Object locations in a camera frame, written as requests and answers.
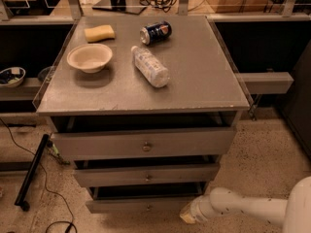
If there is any blue pepsi can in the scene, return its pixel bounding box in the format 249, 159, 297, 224
140, 21, 172, 46

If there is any black floor cable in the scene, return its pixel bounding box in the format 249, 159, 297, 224
0, 117, 78, 233

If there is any white bowl with items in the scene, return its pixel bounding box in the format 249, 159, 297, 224
0, 67, 26, 87

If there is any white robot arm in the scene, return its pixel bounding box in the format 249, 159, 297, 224
180, 177, 311, 233

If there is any beige paper bowl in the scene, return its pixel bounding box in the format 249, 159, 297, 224
67, 44, 113, 73

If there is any grey top drawer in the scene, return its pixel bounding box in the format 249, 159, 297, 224
52, 127, 236, 160

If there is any grey middle drawer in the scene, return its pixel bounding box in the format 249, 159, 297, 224
74, 164, 220, 187

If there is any clear plastic water bottle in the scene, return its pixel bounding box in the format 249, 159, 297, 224
131, 46, 169, 88

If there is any grey bottom drawer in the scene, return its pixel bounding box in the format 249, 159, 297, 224
86, 182, 207, 214

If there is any black monitor stand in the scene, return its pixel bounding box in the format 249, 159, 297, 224
92, 0, 147, 15

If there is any grey drawer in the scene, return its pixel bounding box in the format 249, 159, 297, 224
74, 164, 220, 187
86, 182, 207, 214
52, 127, 236, 160

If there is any yellow sponge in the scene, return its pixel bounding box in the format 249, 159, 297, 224
85, 25, 115, 43

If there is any grey drawer cabinet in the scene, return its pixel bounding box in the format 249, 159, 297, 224
36, 15, 251, 209

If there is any black bar on floor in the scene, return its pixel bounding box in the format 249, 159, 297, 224
15, 134, 49, 212

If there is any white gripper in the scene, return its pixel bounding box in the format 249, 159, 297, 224
180, 195, 215, 224

